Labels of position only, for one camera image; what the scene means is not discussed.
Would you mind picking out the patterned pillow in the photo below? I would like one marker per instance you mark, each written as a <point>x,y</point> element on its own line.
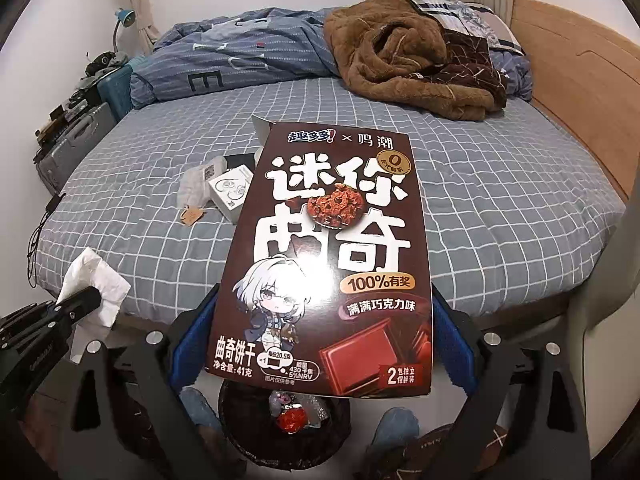
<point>473,19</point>

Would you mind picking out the wooden headboard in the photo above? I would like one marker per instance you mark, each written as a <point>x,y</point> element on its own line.
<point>586,76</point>

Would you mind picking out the blue striped duvet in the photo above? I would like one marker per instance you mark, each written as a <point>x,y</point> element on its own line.
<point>263,46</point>

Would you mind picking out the blue slipper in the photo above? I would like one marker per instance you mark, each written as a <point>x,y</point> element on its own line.
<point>198,408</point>
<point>397,427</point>

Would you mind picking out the left blue slipper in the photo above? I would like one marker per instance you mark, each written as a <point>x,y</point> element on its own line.
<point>198,408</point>

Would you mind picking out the teal suitcase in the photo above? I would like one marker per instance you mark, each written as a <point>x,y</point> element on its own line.
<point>114,88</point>

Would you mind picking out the brown cookie box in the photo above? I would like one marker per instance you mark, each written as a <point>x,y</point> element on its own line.
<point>326,288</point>

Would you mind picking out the black foil wrapper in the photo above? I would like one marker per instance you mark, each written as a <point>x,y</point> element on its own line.
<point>236,160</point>

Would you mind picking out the blue desk lamp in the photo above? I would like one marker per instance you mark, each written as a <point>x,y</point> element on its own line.
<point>124,19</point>

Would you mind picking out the white plastic bag with tag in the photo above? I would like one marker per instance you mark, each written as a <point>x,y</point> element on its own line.
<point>193,191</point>

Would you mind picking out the right blue slipper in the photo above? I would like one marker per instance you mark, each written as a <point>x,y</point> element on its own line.
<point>397,427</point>

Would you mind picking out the small white cardboard box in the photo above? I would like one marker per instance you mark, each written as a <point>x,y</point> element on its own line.
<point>229,190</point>

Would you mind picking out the brown fleece blanket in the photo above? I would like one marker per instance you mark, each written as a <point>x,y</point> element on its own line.
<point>391,51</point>

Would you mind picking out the white tissue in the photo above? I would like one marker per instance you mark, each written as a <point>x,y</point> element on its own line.
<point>103,290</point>

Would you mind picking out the grey suitcase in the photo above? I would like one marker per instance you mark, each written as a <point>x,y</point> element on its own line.
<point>56,162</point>

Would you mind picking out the grey checked bed sheet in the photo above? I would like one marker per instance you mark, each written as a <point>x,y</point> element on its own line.
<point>515,209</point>

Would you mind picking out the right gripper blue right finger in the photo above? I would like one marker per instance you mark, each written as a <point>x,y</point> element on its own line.
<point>455,343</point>

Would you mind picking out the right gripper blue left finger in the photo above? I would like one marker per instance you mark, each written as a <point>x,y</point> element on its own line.
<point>188,339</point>

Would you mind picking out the clutter on suitcases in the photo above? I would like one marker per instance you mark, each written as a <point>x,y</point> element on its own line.
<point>84,96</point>

